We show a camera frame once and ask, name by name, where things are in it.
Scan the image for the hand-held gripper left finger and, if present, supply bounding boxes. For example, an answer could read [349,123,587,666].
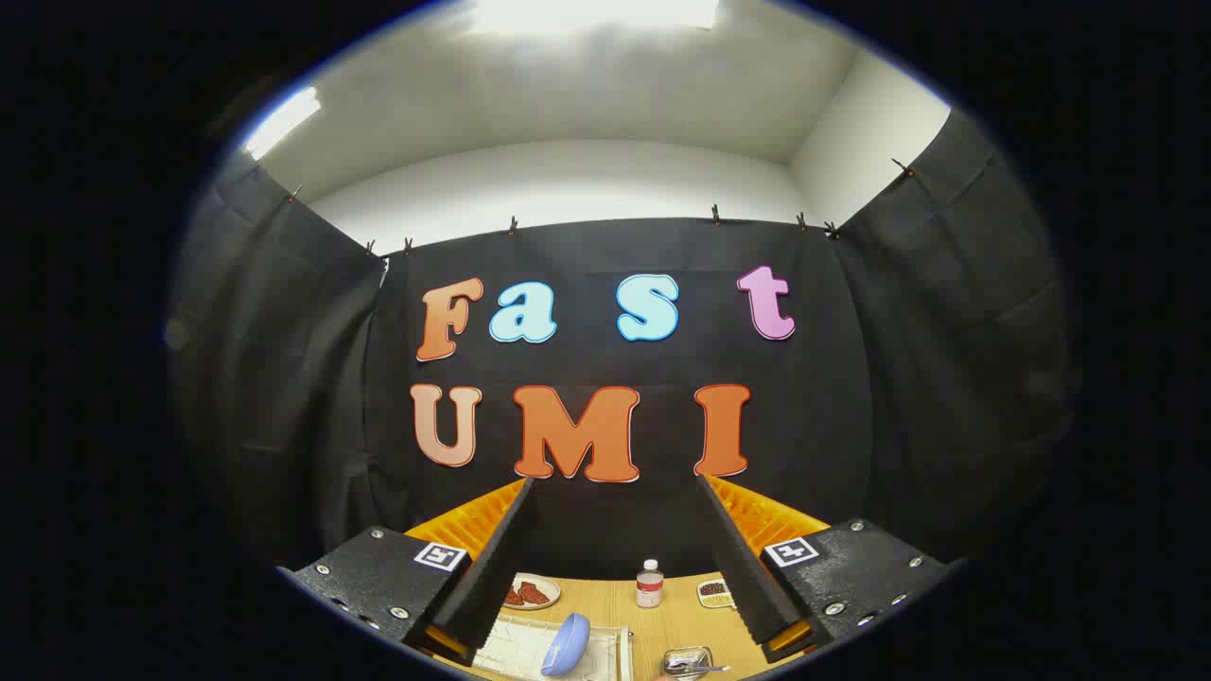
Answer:
[279,476,537,668]

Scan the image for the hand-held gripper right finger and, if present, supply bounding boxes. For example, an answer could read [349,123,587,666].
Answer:
[695,473,952,665]

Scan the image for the white wire dish rack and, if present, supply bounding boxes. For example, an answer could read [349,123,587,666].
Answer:
[470,613,635,681]

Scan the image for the blue plate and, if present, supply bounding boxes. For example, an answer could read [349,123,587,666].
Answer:
[541,613,591,678]

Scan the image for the small metal basket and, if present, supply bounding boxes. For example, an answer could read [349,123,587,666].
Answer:
[660,646,715,680]

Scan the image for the beige plate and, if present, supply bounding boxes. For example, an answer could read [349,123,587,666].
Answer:
[501,573,562,611]

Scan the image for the narrow ceiling light panel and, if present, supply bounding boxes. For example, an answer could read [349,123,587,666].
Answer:
[244,87,323,160]

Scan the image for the wide ceiling light panel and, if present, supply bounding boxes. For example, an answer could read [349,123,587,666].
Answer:
[470,0,720,37]

